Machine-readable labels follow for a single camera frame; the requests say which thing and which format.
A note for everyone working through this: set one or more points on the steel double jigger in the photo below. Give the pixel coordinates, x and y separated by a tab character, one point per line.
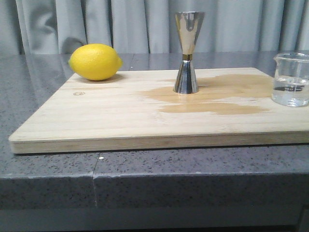
188	27

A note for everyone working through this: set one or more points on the clear glass beaker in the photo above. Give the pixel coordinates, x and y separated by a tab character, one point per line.
291	80

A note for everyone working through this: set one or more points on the light wooden cutting board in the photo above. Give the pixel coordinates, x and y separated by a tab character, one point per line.
139	109

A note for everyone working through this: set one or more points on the yellow lemon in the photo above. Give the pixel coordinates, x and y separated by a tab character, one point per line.
95	61

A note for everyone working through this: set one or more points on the grey curtain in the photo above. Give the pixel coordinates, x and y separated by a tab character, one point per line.
148	26

